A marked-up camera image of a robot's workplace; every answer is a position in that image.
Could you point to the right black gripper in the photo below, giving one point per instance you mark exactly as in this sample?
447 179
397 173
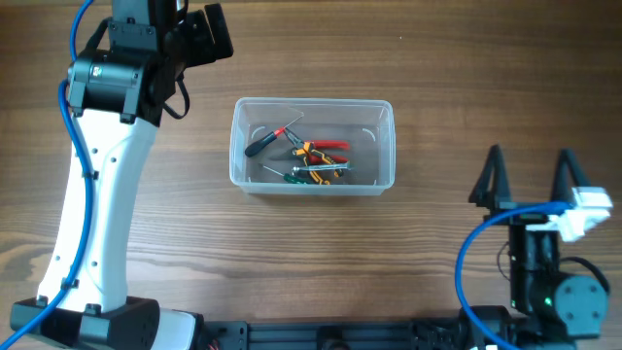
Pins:
501 194

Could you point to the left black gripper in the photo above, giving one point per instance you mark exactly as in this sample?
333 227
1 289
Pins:
203 49

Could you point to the black red-collared screwdriver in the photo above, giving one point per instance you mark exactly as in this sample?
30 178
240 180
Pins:
256 147

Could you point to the orange black long-nose pliers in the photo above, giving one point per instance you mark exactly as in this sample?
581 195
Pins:
308 147

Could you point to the green handled screwdriver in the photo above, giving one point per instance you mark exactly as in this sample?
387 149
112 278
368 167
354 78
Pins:
288 177

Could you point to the silver socket wrench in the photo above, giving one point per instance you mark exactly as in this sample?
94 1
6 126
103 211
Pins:
325 167

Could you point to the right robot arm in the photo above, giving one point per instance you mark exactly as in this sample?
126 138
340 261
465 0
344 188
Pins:
556 308

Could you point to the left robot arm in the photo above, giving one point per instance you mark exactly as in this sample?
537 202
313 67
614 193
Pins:
113 98

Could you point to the clear plastic storage container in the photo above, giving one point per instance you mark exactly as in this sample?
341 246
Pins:
368 125

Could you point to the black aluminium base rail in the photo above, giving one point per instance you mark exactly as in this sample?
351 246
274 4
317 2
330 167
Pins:
435 333

